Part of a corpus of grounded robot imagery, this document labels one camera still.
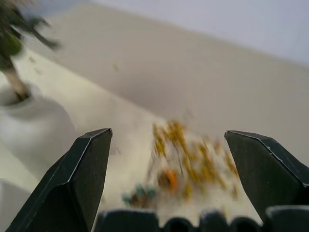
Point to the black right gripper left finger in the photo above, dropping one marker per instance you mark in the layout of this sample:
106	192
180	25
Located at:
72	183

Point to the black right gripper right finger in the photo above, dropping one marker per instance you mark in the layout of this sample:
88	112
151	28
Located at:
268	174

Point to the green leafy flower bouquet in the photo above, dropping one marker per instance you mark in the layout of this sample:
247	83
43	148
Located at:
12	41

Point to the white ceramic vase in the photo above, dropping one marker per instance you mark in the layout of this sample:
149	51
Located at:
29	123

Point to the white cloth with yellow pattern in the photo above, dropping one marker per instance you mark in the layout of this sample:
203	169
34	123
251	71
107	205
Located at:
183	159

